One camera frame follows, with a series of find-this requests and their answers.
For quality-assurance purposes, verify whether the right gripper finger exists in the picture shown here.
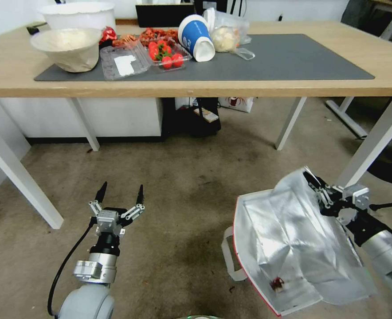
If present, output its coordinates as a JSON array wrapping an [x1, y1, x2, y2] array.
[[315, 176, 345, 195], [303, 171, 333, 208]]

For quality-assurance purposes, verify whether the silver insulated food delivery bag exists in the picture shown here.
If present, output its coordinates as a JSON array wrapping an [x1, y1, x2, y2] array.
[[221, 166, 380, 316]]

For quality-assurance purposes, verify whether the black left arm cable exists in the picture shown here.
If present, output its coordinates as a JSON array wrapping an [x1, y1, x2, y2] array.
[[47, 219, 98, 316]]

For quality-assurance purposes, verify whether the black bag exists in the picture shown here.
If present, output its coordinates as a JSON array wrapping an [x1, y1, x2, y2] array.
[[162, 97, 222, 137]]

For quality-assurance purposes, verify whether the red crayfish scrap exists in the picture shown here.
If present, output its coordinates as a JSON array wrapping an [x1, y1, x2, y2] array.
[[270, 276, 286, 293]]

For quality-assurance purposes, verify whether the blue and white paper cup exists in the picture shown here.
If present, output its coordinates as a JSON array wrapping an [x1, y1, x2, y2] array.
[[178, 15, 216, 63]]

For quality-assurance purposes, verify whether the white desk frame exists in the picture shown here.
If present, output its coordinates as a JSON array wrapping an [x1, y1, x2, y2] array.
[[325, 96, 369, 140]]

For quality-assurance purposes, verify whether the white plastic lid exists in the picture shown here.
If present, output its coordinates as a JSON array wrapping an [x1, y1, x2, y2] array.
[[202, 8, 216, 31]]

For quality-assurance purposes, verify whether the black box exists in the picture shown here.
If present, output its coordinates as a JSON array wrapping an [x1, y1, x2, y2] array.
[[135, 3, 196, 28]]

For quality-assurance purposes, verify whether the white bag with red print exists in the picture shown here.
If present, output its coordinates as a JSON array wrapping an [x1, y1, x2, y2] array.
[[217, 96, 255, 113]]

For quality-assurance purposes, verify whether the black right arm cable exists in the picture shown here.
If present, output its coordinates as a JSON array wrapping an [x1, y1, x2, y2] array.
[[349, 199, 392, 248]]

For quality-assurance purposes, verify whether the white paper bowl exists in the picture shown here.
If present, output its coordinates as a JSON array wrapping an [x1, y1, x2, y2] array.
[[30, 27, 103, 73]]

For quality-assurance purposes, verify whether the large white bucket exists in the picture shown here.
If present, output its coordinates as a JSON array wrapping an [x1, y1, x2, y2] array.
[[38, 1, 117, 32]]

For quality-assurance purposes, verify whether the red crayfish pile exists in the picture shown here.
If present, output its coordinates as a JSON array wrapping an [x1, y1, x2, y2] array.
[[113, 28, 180, 48]]

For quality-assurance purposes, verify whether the grey desk mat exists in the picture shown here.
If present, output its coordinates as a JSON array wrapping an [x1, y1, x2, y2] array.
[[33, 33, 376, 82]]

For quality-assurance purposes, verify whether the clear plastic clamshell container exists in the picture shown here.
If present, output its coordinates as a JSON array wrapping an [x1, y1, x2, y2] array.
[[99, 37, 192, 81]]

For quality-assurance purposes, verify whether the red foil wrapper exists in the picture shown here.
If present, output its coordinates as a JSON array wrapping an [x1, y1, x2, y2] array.
[[98, 26, 118, 46]]

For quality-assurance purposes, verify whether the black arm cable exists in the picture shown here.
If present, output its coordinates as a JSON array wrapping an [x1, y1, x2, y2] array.
[[47, 219, 98, 316], [349, 199, 392, 248]]

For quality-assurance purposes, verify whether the wooden table with white legs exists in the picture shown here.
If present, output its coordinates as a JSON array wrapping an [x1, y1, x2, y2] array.
[[0, 20, 392, 230]]

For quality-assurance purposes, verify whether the clear plastic food bag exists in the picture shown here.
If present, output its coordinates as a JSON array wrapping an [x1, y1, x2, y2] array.
[[212, 10, 255, 61]]

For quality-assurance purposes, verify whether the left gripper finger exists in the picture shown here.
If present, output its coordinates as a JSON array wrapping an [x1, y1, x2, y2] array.
[[121, 184, 146, 222], [88, 181, 108, 217]]

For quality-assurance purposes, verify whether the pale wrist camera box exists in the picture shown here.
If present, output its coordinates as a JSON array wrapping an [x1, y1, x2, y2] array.
[[97, 211, 120, 233], [344, 184, 372, 210]]

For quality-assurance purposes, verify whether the white cabinet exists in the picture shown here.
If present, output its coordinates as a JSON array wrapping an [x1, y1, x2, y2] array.
[[0, 97, 163, 139]]

